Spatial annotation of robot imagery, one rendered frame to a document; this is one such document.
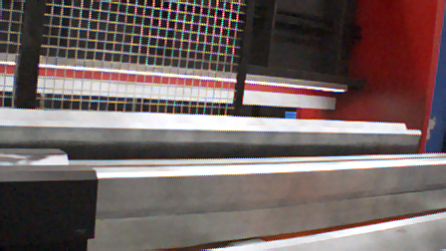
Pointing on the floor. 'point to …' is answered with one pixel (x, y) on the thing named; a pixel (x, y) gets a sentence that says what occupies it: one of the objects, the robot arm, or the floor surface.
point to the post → (29, 54)
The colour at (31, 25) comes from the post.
